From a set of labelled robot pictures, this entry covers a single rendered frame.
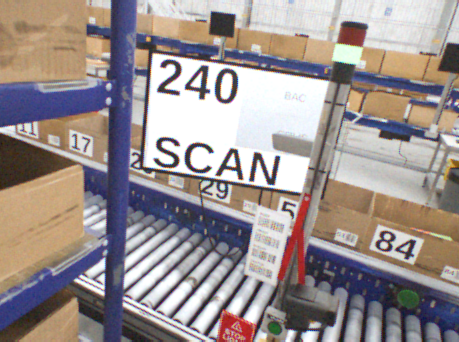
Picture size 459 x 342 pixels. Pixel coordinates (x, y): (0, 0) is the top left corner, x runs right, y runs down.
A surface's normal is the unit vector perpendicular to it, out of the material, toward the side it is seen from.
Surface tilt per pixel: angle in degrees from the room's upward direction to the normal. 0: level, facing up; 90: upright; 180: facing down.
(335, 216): 91
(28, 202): 90
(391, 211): 90
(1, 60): 91
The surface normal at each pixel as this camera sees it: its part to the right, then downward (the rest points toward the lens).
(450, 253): -0.40, 0.29
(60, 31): 0.90, 0.28
